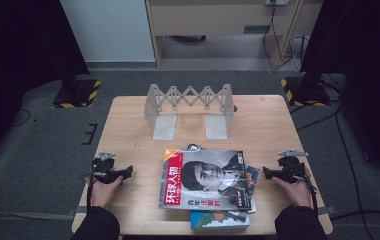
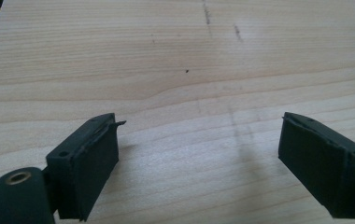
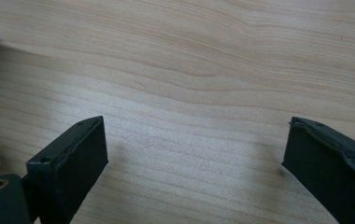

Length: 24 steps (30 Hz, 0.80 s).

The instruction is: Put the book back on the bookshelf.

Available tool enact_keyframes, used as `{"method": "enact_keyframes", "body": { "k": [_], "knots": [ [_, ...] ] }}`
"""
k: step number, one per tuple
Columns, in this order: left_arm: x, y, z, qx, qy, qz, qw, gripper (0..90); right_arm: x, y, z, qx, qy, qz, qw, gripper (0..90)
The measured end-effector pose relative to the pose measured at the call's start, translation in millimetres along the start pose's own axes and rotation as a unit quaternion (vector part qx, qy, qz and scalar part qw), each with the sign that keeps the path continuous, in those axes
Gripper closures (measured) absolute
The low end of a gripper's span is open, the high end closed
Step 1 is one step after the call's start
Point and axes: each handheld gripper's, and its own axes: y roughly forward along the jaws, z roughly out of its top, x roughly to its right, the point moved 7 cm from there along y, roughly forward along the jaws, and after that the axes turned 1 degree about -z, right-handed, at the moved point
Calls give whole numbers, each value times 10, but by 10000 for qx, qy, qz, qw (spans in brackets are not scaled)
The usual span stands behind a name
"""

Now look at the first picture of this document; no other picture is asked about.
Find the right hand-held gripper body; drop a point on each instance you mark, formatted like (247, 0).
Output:
(293, 170)

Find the black curtain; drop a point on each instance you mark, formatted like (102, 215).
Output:
(364, 50)
(18, 50)

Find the person's left hand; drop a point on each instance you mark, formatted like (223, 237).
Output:
(103, 195)

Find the blue book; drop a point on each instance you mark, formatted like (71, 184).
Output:
(218, 221)

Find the white caterpillar picture book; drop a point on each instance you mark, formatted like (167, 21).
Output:
(253, 208)

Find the white power strip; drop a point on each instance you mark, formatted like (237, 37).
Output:
(277, 2)

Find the black stand base striped tape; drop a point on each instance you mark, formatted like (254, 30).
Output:
(306, 93)
(78, 95)

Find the grey metal expandable book rack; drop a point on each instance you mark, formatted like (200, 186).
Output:
(191, 100)

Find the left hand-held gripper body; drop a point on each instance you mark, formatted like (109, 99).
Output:
(106, 168)

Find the beige wooden desk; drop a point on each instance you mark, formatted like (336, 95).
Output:
(211, 16)

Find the grey tape patch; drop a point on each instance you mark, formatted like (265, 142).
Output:
(326, 210)

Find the person's right hand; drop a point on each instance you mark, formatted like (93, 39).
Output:
(298, 195)

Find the grey portrait magazine red label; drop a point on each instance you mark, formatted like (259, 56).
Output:
(208, 180)

